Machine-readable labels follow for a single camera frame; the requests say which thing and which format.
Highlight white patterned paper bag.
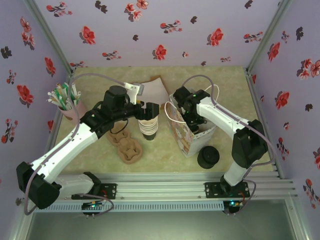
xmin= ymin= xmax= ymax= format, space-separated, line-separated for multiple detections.
xmin=164 ymin=84 xmax=221 ymax=158

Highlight stack of paper cups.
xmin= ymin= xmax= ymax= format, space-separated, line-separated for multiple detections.
xmin=138 ymin=117 xmax=160 ymax=141

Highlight white napkin stack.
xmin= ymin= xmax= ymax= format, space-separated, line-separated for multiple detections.
xmin=142 ymin=78 xmax=169 ymax=103

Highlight white napkins on brown paper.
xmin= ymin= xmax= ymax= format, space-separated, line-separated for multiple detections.
xmin=149 ymin=75 xmax=169 ymax=101

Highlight pink straw holder cup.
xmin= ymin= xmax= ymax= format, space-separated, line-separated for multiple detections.
xmin=58 ymin=101 xmax=88 ymax=123

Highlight stack of black lids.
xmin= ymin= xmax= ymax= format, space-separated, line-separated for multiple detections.
xmin=196 ymin=146 xmax=221 ymax=170

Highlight black controller board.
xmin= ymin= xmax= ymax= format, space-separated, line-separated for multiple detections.
xmin=223 ymin=199 xmax=245 ymax=216
xmin=81 ymin=199 xmax=106 ymax=218

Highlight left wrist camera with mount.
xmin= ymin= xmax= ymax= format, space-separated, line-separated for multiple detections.
xmin=123 ymin=82 xmax=146 ymax=105

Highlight thin black left wrist cable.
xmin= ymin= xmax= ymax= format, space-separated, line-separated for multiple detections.
xmin=109 ymin=118 xmax=130 ymax=135

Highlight aluminium side rail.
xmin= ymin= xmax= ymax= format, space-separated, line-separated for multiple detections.
xmin=244 ymin=67 xmax=286 ymax=180

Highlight aluminium front rail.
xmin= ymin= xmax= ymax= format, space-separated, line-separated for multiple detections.
xmin=24 ymin=172 xmax=298 ymax=201

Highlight grey slotted cable duct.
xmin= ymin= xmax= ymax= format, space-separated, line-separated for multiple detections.
xmin=33 ymin=200 xmax=225 ymax=213

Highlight aluminium corner post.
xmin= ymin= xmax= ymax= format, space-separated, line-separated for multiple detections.
xmin=22 ymin=0 xmax=76 ymax=75
xmin=247 ymin=0 xmax=293 ymax=73

